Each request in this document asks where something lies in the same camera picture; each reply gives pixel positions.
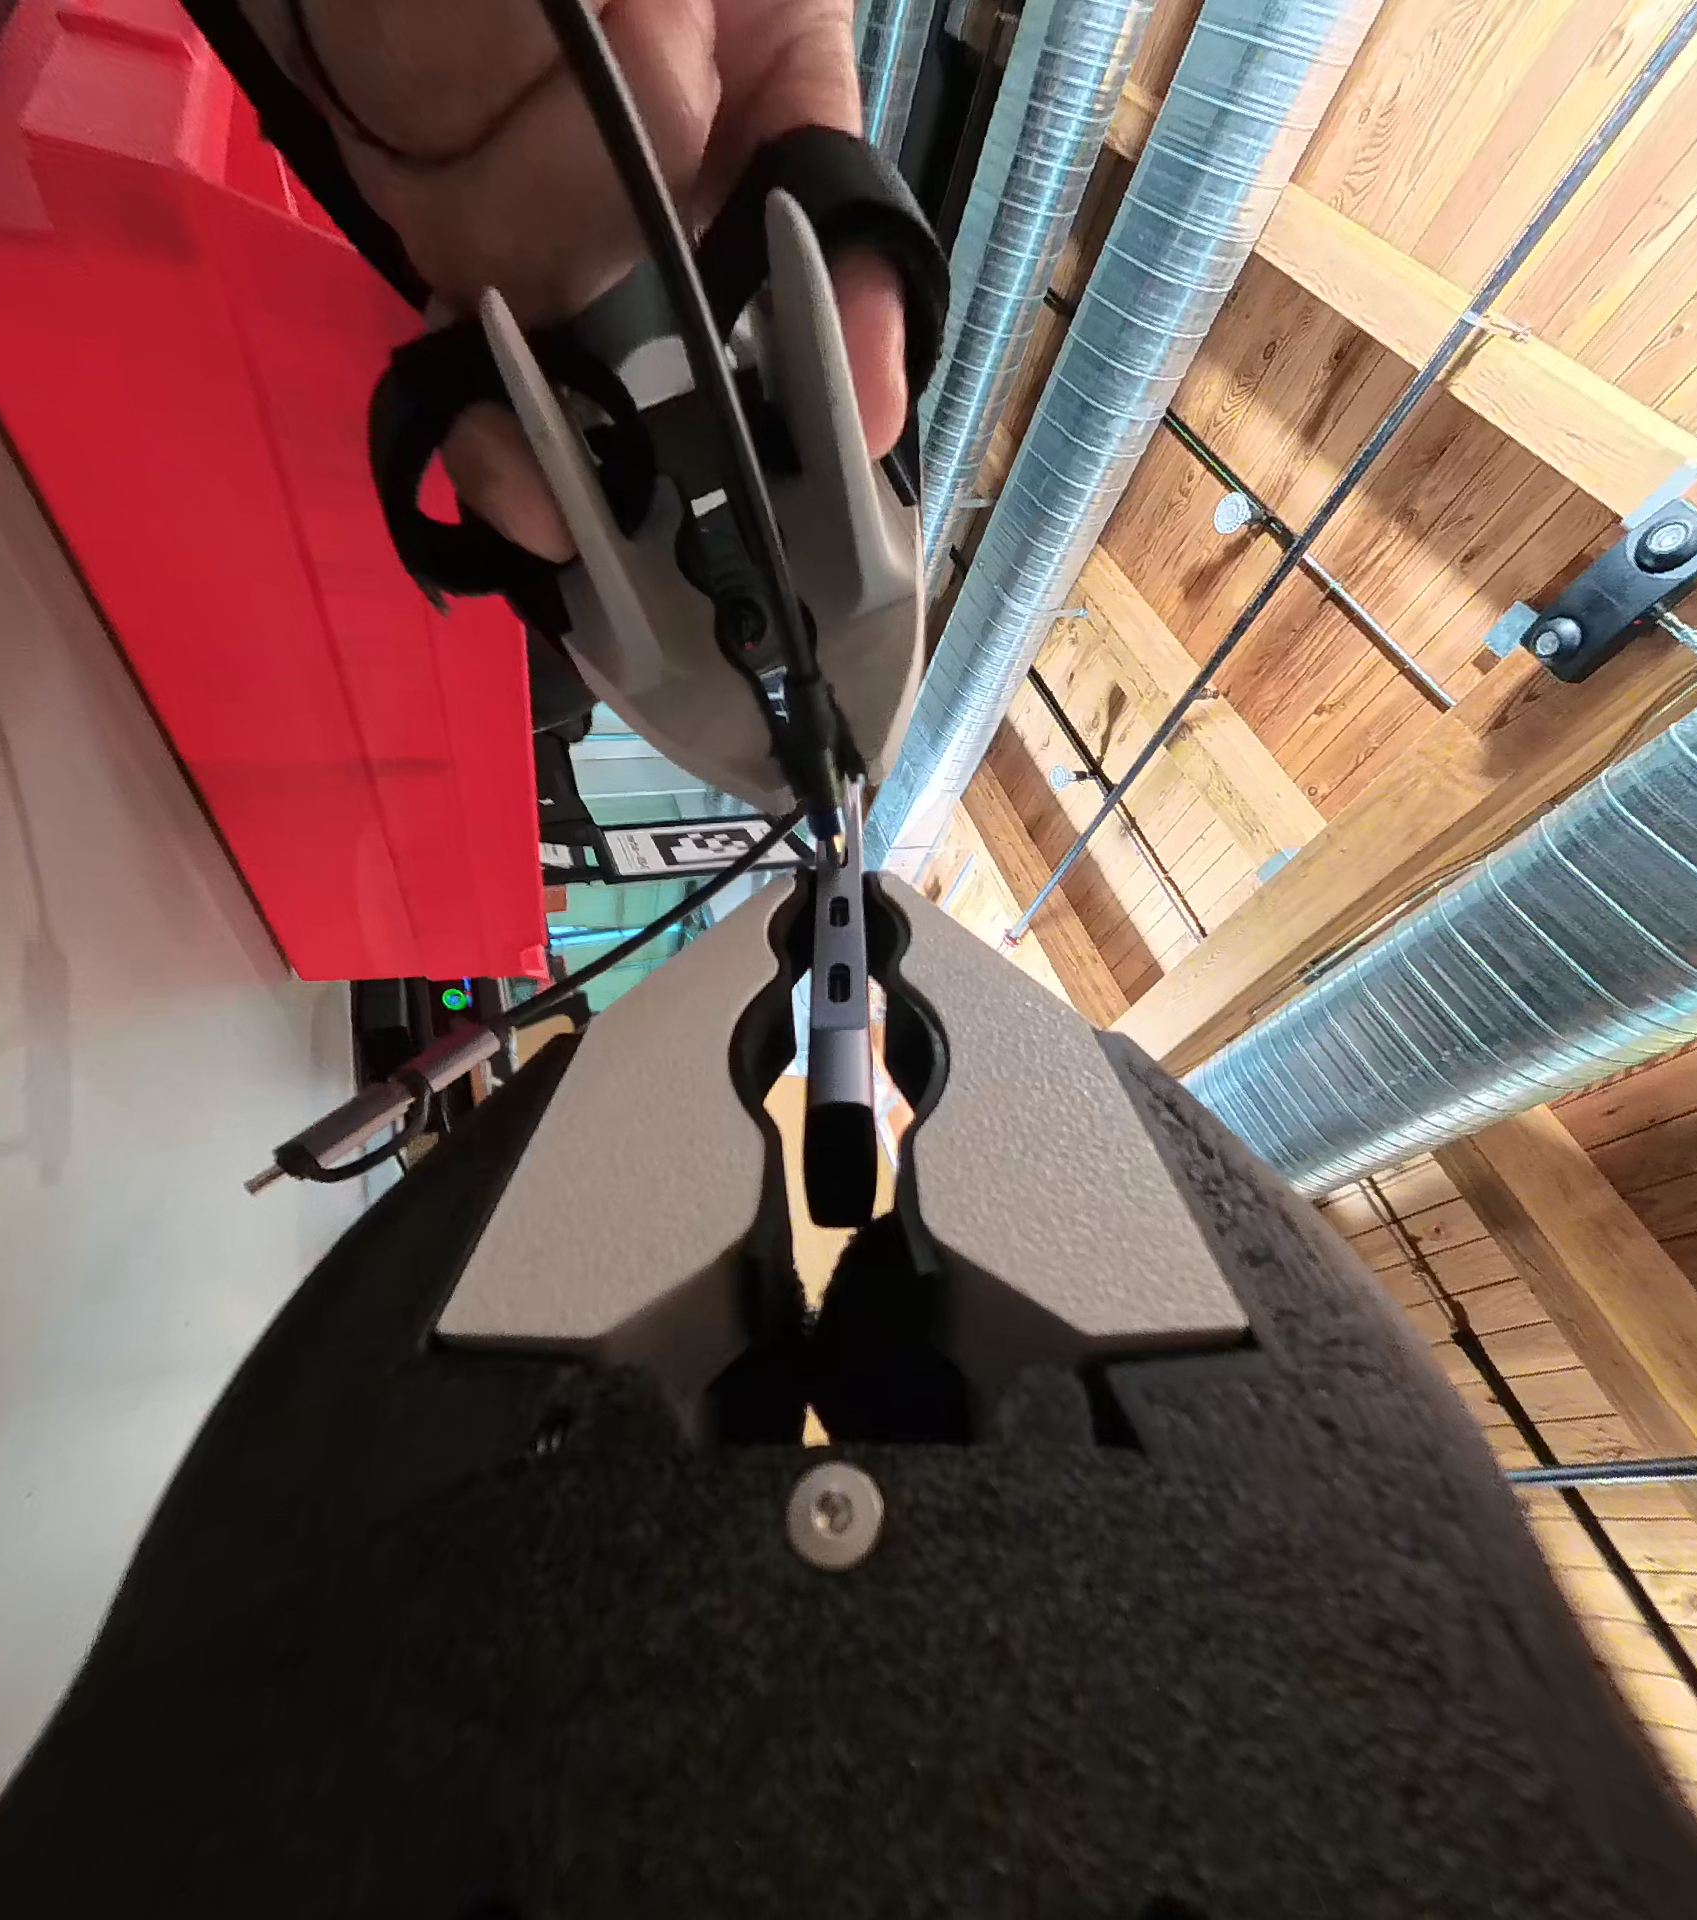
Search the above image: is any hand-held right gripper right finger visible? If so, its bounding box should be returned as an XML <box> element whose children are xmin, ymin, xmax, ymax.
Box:
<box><xmin>870</xmin><ymin>874</ymin><xmax>1252</xmax><ymax>1353</ymax></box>

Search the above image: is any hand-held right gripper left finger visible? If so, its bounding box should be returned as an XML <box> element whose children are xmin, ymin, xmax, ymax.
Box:
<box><xmin>435</xmin><ymin>874</ymin><xmax>809</xmax><ymax>1360</ymax></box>

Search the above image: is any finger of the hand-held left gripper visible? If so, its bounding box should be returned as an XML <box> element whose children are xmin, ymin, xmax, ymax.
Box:
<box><xmin>478</xmin><ymin>288</ymin><xmax>828</xmax><ymax>806</ymax></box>
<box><xmin>763</xmin><ymin>188</ymin><xmax>930</xmax><ymax>783</ymax></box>

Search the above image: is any grey hub with black cable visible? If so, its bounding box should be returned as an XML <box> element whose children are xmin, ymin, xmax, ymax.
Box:
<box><xmin>246</xmin><ymin>811</ymin><xmax>888</xmax><ymax>1230</ymax></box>

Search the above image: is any red plastic bin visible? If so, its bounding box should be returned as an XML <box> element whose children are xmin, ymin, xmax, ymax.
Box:
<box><xmin>0</xmin><ymin>0</ymin><xmax>553</xmax><ymax>985</ymax></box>

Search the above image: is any grey desk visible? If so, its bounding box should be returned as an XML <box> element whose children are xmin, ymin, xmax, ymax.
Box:
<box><xmin>0</xmin><ymin>225</ymin><xmax>558</xmax><ymax>1847</ymax></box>

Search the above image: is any person's left hand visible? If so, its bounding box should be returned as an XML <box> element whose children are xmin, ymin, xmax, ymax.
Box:
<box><xmin>293</xmin><ymin>0</ymin><xmax>926</xmax><ymax>565</ymax></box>

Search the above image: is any black framed tag sign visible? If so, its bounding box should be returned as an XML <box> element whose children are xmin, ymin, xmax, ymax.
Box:
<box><xmin>592</xmin><ymin>818</ymin><xmax>814</xmax><ymax>885</ymax></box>

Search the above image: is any black power station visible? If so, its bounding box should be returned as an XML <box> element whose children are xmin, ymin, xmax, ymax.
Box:
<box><xmin>351</xmin><ymin>976</ymin><xmax>523</xmax><ymax>1090</ymax></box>

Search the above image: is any foil wrapped duct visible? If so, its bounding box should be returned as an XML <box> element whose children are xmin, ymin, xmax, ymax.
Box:
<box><xmin>863</xmin><ymin>0</ymin><xmax>1382</xmax><ymax>876</ymax></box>

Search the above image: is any silver round duct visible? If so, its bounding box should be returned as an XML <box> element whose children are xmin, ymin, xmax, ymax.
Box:
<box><xmin>916</xmin><ymin>0</ymin><xmax>1158</xmax><ymax>588</ymax></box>

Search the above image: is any silver spiral duct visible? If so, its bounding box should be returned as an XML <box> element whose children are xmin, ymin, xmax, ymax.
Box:
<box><xmin>1182</xmin><ymin>637</ymin><xmax>1697</xmax><ymax>1198</ymax></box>

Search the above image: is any black ceiling bracket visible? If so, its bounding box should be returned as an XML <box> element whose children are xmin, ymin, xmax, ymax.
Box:
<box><xmin>1482</xmin><ymin>501</ymin><xmax>1697</xmax><ymax>688</ymax></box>

